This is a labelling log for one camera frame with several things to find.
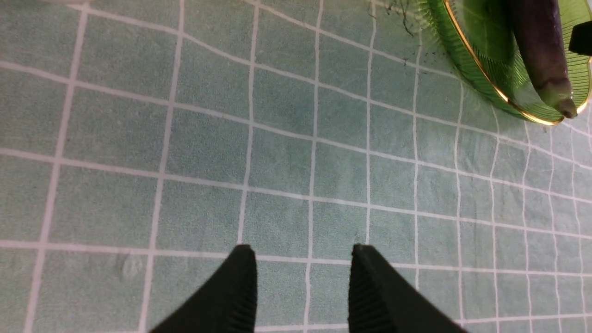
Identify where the green checkered tablecloth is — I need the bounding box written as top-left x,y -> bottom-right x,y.
0,0 -> 591,333

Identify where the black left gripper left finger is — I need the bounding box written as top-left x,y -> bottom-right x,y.
152,245 -> 258,333

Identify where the purple eggplant green stem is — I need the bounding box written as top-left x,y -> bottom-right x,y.
506,0 -> 578,118

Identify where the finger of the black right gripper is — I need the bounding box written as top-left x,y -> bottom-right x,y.
568,21 -> 592,57

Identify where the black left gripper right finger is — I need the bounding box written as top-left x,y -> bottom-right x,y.
347,244 -> 465,333

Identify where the green plastic plate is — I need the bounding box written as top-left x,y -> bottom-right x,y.
417,0 -> 564,126

